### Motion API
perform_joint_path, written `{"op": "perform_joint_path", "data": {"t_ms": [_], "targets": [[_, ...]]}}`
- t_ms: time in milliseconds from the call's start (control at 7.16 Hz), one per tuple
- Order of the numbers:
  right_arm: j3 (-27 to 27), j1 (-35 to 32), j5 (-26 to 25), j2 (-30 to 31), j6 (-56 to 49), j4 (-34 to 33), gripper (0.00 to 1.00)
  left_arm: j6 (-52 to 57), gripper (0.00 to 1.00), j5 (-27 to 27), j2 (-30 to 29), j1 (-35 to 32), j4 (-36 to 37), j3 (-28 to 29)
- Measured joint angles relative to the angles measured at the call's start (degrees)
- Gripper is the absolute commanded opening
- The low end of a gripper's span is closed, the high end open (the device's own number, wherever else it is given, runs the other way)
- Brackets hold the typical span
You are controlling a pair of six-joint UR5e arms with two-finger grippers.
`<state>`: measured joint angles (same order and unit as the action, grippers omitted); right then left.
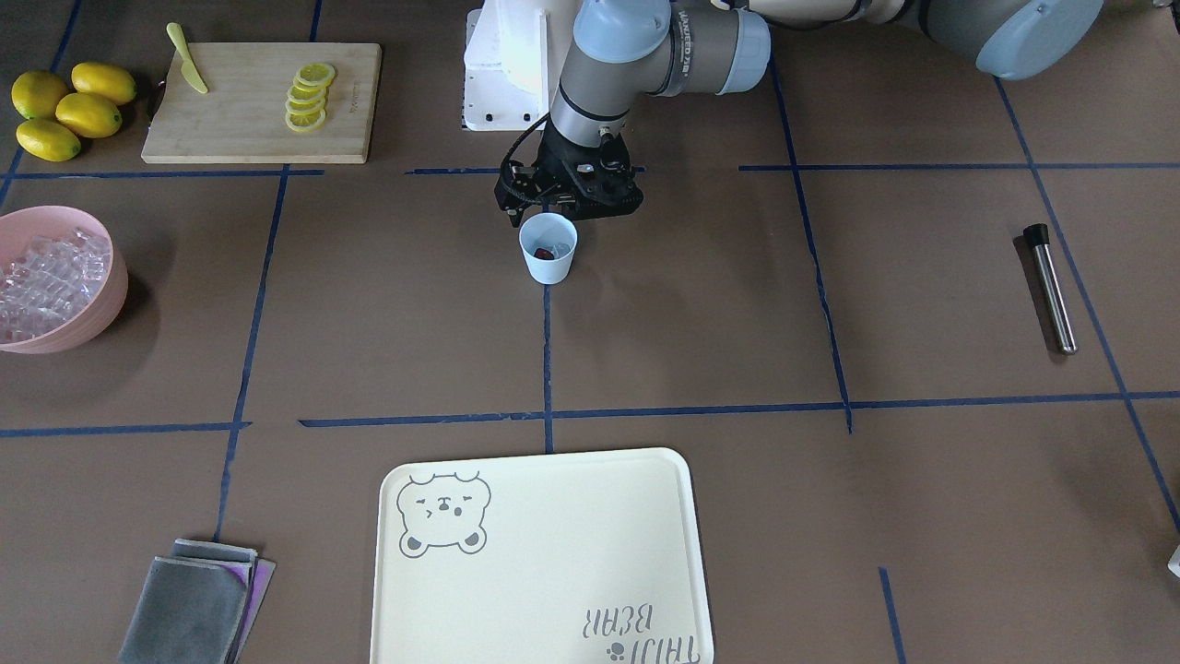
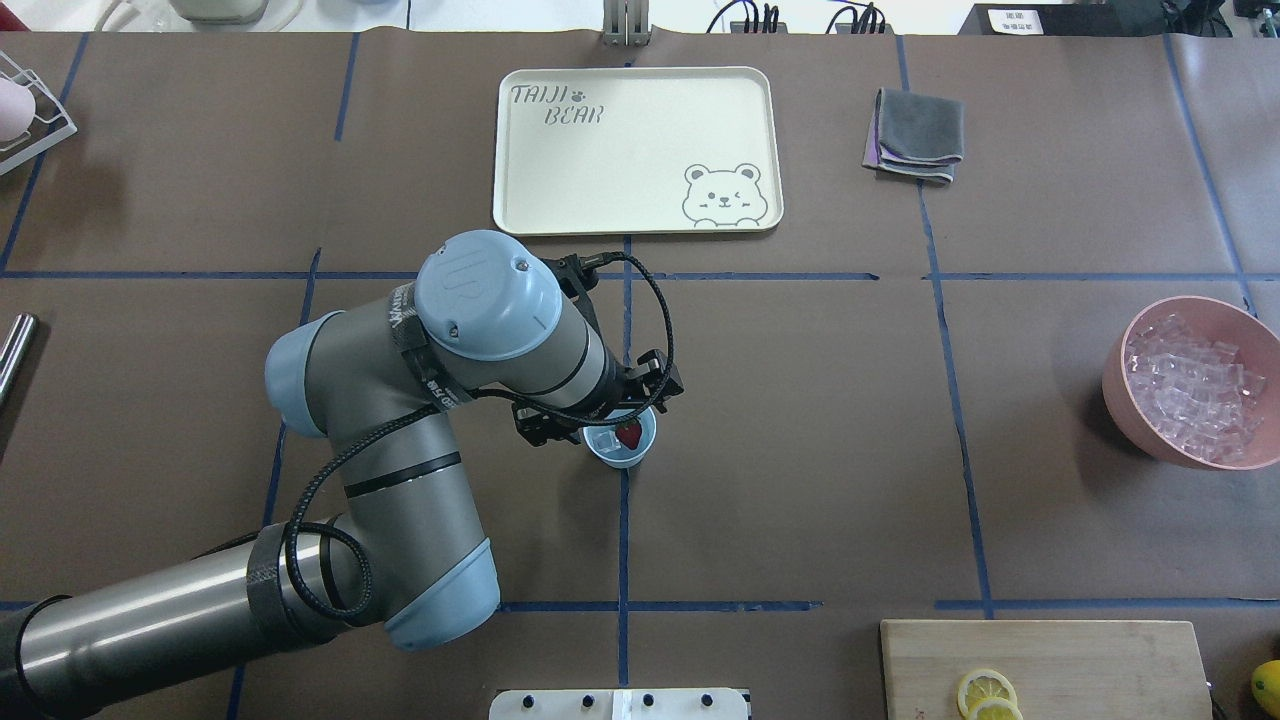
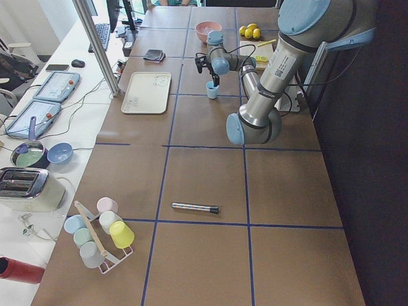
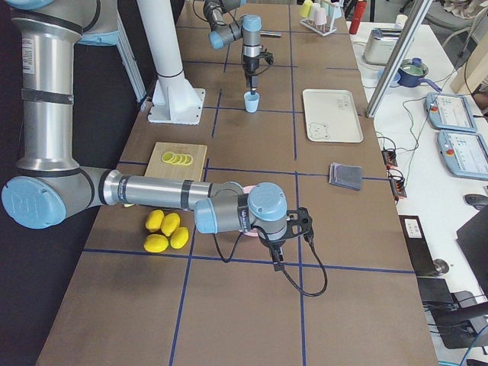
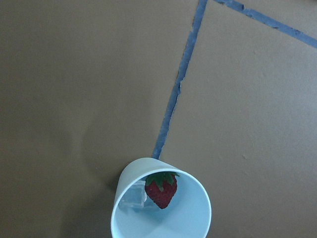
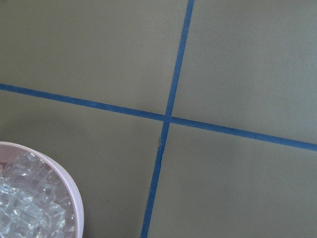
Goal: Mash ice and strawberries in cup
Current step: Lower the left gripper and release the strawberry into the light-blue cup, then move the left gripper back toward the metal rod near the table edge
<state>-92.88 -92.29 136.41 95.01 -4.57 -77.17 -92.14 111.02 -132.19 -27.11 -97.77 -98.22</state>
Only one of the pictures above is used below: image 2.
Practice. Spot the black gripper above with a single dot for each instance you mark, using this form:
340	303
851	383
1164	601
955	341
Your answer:
541	425

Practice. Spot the steel muddler black tip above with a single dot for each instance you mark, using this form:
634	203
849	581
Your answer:
15	347

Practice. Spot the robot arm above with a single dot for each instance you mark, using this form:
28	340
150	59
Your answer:
387	532

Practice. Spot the light blue plastic cup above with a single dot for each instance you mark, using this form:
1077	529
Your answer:
625	459

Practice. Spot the clear ice cube pile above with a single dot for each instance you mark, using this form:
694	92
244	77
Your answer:
1197	393

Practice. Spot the pink upturned cup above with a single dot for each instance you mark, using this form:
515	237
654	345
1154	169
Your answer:
17	109

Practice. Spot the cream bear serving tray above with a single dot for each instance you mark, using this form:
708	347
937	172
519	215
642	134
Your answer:
636	150

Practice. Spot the purple folded cloth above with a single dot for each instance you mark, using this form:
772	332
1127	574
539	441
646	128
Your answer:
872	153

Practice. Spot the grey folded cloth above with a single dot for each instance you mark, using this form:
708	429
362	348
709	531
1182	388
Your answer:
922	137

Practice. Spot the lemon slices row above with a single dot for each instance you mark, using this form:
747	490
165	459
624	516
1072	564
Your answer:
985	693

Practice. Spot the bamboo cutting board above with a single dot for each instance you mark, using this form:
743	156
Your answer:
1060	669

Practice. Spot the pink bowl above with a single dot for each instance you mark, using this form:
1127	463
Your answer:
1217	321

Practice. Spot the whole lemon bottom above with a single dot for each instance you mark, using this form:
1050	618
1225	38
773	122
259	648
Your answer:
1265	685

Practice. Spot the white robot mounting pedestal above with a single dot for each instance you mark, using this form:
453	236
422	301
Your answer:
623	703

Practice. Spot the white wire cup rack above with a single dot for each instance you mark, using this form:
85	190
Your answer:
52	124

